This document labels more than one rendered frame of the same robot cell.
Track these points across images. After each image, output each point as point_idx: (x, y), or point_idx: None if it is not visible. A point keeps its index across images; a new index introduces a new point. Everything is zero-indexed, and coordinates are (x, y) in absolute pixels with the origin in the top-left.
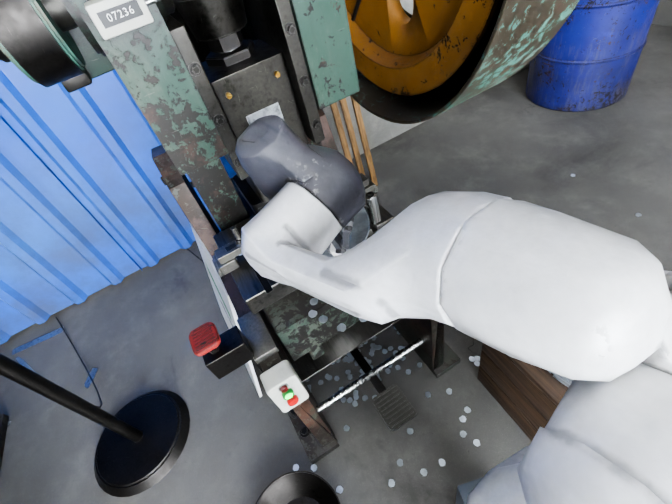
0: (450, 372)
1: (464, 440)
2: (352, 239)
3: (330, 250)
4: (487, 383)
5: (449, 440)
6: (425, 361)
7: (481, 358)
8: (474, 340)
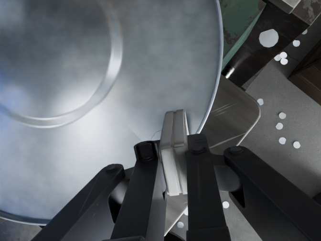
0: (257, 80)
1: (284, 146)
2: (180, 52)
3: (171, 194)
4: (303, 85)
5: (270, 150)
6: (229, 78)
7: (306, 70)
8: None
